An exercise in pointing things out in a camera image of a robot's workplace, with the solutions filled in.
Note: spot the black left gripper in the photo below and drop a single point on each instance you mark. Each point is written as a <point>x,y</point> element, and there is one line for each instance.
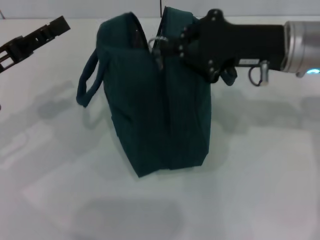
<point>12,56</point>

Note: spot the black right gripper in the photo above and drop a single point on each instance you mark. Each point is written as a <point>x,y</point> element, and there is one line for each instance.
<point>230,45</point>

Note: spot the teal insulated lunch bag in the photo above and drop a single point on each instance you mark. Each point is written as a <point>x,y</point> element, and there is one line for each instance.
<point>155,112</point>

